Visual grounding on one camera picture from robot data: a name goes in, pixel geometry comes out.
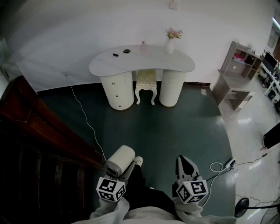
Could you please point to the black square case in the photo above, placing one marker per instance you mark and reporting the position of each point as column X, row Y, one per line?
column 126, row 51

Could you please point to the dark green floor mat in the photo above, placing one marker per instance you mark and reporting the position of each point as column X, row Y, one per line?
column 164, row 131

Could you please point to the pink box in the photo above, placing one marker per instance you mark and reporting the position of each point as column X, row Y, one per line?
column 237, row 58

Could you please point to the white wall switch box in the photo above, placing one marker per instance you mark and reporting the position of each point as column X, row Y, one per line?
column 173, row 4

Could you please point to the grey door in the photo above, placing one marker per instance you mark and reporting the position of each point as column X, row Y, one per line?
column 3, row 57

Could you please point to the white kidney-shaped vanity desk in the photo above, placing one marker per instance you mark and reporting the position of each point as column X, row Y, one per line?
column 142, row 61

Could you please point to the person's white shoe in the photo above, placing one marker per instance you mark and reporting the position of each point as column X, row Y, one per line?
column 138, row 160

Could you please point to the grey wooden shelf desk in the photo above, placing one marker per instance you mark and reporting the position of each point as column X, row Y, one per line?
column 232, row 76

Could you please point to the person's left forearm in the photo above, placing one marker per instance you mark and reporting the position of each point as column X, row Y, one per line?
column 109, row 207

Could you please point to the dark wooden bed frame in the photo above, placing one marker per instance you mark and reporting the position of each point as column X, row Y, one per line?
column 32, row 135

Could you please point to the person's legs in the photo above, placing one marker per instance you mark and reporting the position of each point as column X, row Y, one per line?
column 151, row 197

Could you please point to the metal floor plate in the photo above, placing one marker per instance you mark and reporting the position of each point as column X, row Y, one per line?
column 203, row 92

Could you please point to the black computer monitor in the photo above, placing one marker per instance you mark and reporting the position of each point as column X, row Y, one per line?
column 269, row 62

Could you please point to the person's right forearm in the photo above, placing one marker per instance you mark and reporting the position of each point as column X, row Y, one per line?
column 197, row 213

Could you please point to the white power strip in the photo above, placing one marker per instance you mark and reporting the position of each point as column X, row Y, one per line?
column 229, row 163

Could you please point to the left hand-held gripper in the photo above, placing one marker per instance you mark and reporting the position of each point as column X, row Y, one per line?
column 110, row 189

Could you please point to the white vase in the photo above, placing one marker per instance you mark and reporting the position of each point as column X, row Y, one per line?
column 169, row 47

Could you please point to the pink flower bouquet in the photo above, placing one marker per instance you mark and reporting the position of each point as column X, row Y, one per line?
column 173, row 33

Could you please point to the pink perfume bottle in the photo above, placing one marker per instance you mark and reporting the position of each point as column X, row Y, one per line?
column 143, row 47

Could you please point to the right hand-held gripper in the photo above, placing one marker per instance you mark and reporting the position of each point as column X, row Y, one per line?
column 190, row 191

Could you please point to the black box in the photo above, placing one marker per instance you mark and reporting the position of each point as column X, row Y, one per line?
column 272, row 137

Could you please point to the white office desk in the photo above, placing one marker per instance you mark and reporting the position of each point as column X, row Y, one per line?
column 270, row 82

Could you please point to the white carved stool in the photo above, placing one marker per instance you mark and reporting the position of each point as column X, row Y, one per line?
column 145, row 79

